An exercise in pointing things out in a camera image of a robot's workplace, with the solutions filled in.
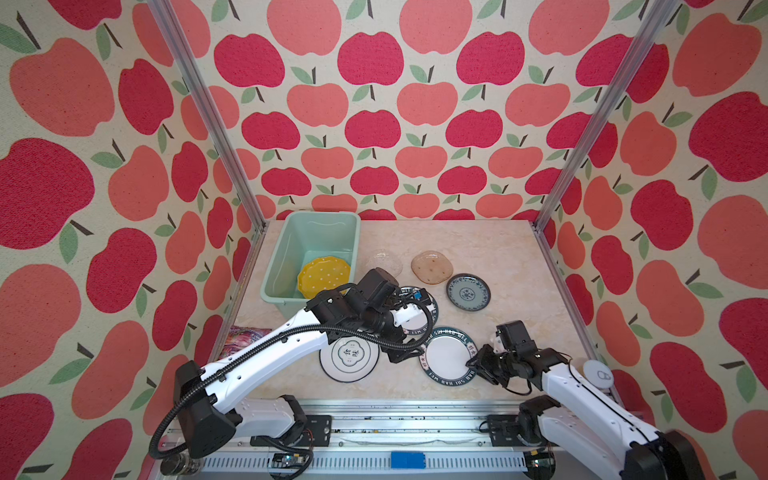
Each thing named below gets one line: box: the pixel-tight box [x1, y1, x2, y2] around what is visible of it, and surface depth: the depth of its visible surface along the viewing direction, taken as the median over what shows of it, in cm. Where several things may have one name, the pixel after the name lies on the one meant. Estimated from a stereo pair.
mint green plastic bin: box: [260, 211, 361, 319], surface depth 103 cm
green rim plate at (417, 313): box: [391, 285, 439, 335], surface depth 60 cm
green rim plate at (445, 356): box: [418, 327, 478, 387], surface depth 89 cm
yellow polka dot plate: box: [297, 256, 351, 299], surface depth 107 cm
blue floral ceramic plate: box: [446, 273, 492, 312], surface depth 103 cm
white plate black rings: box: [319, 336, 381, 383], surface depth 86 cm
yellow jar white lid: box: [583, 360, 614, 389], surface depth 79 cm
